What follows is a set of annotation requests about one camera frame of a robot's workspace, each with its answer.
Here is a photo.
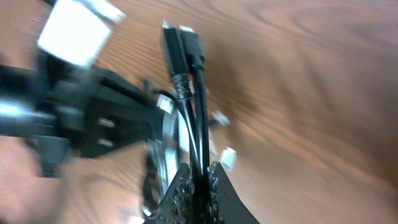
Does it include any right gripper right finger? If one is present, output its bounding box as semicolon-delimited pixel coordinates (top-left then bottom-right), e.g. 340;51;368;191
208;161;259;224

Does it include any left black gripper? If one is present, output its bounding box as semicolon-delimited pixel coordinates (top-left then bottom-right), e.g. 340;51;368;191
37;52;164;177

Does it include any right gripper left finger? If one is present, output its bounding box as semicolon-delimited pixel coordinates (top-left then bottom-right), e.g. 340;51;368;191
142;163;193;224

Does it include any white usb cable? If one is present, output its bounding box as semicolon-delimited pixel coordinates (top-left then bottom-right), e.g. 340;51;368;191
127;93;238;224

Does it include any black usb cable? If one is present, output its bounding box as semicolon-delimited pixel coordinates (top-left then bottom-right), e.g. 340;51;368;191
141;20;211;218

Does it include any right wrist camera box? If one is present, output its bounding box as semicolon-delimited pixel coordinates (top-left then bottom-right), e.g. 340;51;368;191
37;0;126;68

